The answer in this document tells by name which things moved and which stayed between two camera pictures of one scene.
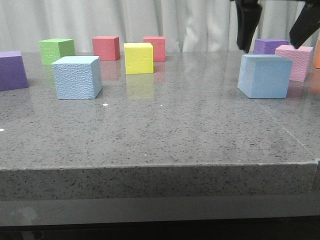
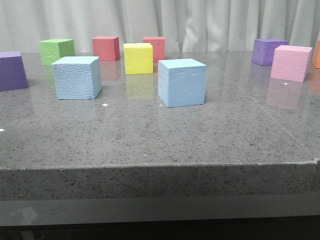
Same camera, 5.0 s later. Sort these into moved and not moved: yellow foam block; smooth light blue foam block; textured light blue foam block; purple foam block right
Moved: smooth light blue foam block
Not moved: textured light blue foam block; purple foam block right; yellow foam block
